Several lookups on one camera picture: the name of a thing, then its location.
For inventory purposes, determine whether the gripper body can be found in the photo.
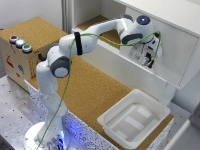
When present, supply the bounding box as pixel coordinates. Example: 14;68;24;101
127;35;164;68

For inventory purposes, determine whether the white sliding door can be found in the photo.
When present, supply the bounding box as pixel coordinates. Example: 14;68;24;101
119;6;200;90

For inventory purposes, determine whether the white cabinet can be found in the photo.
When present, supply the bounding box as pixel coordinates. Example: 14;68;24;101
70;0;200;108

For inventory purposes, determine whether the white plastic box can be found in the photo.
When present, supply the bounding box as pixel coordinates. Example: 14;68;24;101
96;88;172;150

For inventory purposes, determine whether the green button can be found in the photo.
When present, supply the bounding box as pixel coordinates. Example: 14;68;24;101
21;43;33;54

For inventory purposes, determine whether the blue button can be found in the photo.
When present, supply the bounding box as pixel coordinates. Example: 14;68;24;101
15;38;27;49

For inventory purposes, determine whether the red button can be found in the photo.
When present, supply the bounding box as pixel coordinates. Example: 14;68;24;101
9;34;20;45

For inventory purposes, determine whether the black drawer handle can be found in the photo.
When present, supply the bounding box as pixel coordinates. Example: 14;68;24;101
37;53;48;63

